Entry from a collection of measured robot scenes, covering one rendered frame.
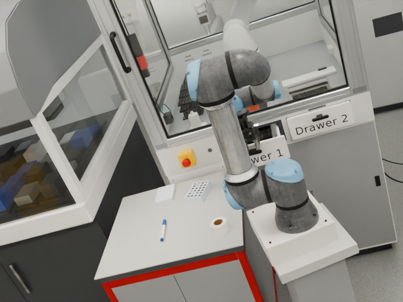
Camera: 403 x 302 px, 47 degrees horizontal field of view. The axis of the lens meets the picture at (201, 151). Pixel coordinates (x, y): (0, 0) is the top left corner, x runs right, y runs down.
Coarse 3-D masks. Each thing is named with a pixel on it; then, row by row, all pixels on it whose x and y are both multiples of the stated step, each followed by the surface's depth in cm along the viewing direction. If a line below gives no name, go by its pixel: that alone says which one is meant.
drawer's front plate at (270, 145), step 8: (280, 136) 201; (248, 144) 204; (264, 144) 202; (272, 144) 202; (280, 144) 202; (264, 152) 204; (272, 152) 204; (280, 152) 203; (288, 152) 203; (272, 160) 205
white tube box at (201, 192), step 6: (192, 186) 216; (198, 186) 214; (204, 186) 212; (210, 186) 215; (198, 192) 210; (204, 192) 209; (186, 198) 209; (192, 198) 208; (198, 198) 207; (204, 198) 209
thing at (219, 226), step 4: (212, 220) 187; (216, 220) 186; (220, 220) 186; (224, 220) 184; (212, 224) 184; (216, 224) 186; (220, 224) 183; (224, 224) 182; (212, 228) 183; (216, 228) 182; (220, 228) 182; (224, 228) 182; (228, 228) 184; (216, 232) 183; (220, 232) 182; (224, 232) 183
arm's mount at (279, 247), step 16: (256, 208) 177; (272, 208) 174; (320, 208) 165; (256, 224) 168; (272, 224) 166; (320, 224) 157; (272, 240) 158; (288, 240) 156; (304, 240) 157; (320, 240) 158; (272, 256) 157; (288, 256) 158
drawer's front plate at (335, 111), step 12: (324, 108) 209; (336, 108) 209; (348, 108) 208; (288, 120) 213; (300, 120) 212; (324, 120) 212; (336, 120) 211; (348, 120) 211; (300, 132) 215; (312, 132) 215
